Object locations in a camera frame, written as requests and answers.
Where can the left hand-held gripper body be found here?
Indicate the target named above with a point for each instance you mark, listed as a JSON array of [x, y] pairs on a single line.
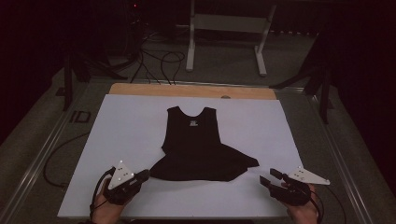
[[122, 177]]

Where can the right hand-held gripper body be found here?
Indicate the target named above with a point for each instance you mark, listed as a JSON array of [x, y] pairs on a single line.
[[306, 177]]

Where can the black sleeveless top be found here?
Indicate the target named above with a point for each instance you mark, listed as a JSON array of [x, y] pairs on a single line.
[[194, 149]]

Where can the person's right hand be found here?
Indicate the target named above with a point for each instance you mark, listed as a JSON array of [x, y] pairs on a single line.
[[303, 214]]

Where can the person's left hand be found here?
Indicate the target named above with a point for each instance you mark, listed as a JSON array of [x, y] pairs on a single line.
[[106, 213]]

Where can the white table board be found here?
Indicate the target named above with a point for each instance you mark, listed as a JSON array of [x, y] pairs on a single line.
[[130, 130]]

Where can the black tripod stand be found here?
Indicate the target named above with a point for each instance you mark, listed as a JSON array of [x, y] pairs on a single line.
[[67, 81], [325, 93]]

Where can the wooden table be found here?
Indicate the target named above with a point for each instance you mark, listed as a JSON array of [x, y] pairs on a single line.
[[186, 90]]

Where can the white metal stand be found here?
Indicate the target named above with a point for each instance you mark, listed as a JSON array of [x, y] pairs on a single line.
[[230, 23]]

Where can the metal floor rail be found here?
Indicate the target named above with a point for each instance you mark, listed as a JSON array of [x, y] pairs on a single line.
[[34, 168], [345, 174]]

